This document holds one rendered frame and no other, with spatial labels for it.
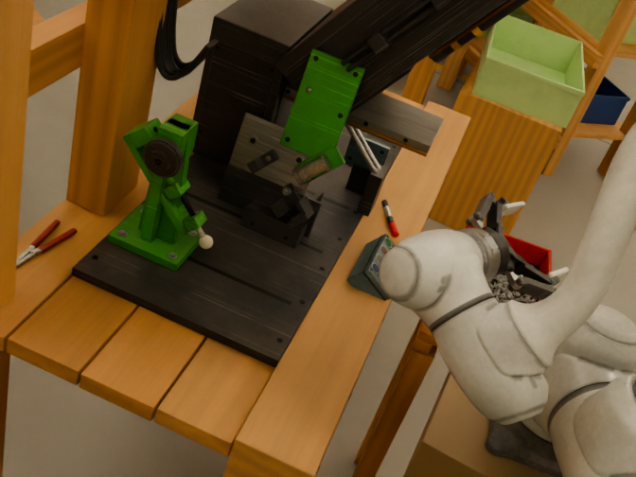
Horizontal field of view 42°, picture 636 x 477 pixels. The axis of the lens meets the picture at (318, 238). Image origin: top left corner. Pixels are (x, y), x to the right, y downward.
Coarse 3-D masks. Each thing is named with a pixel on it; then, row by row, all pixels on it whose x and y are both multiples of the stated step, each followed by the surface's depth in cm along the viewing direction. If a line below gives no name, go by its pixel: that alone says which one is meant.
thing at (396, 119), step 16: (288, 96) 181; (384, 96) 190; (352, 112) 179; (368, 112) 181; (384, 112) 183; (400, 112) 186; (416, 112) 188; (368, 128) 179; (384, 128) 178; (400, 128) 179; (416, 128) 181; (432, 128) 183; (400, 144) 178; (416, 144) 177
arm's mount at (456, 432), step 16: (448, 384) 147; (448, 400) 143; (464, 400) 145; (432, 416) 139; (448, 416) 140; (464, 416) 141; (480, 416) 142; (432, 432) 135; (448, 432) 137; (464, 432) 138; (480, 432) 139; (416, 448) 139; (432, 448) 133; (448, 448) 133; (464, 448) 135; (480, 448) 136; (416, 464) 136; (432, 464) 134; (448, 464) 133; (464, 464) 132; (480, 464) 133; (496, 464) 134; (512, 464) 135
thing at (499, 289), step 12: (516, 240) 197; (516, 252) 198; (528, 252) 198; (540, 252) 197; (540, 264) 199; (504, 276) 188; (492, 288) 186; (504, 288) 185; (504, 300) 182; (516, 300) 182; (528, 300) 184
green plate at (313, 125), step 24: (312, 48) 165; (312, 72) 166; (336, 72) 165; (360, 72) 164; (312, 96) 167; (336, 96) 166; (288, 120) 170; (312, 120) 169; (336, 120) 167; (288, 144) 171; (312, 144) 170; (336, 144) 169
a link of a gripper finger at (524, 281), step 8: (520, 280) 127; (528, 280) 129; (536, 280) 130; (512, 288) 128; (528, 288) 129; (536, 288) 130; (544, 288) 131; (552, 288) 132; (536, 296) 132; (544, 296) 132
